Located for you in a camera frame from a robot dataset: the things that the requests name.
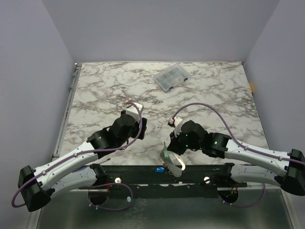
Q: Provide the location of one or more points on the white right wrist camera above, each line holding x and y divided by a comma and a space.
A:
176, 122

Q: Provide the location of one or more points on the aluminium extrusion frame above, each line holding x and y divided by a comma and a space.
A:
34, 216

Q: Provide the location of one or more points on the clear plastic organizer box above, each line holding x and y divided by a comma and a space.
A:
171, 77

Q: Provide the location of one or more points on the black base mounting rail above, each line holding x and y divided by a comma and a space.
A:
197, 181

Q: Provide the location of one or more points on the clear plastic bag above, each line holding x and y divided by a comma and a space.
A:
174, 163

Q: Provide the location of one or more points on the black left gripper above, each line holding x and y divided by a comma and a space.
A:
137, 129

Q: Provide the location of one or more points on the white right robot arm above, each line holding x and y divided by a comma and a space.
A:
283, 169

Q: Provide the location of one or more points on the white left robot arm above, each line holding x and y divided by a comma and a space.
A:
78, 169

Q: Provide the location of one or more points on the green key tag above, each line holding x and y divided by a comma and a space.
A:
165, 153

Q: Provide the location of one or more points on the blue key tag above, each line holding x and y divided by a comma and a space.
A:
159, 169

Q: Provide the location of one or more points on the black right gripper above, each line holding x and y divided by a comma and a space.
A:
173, 145

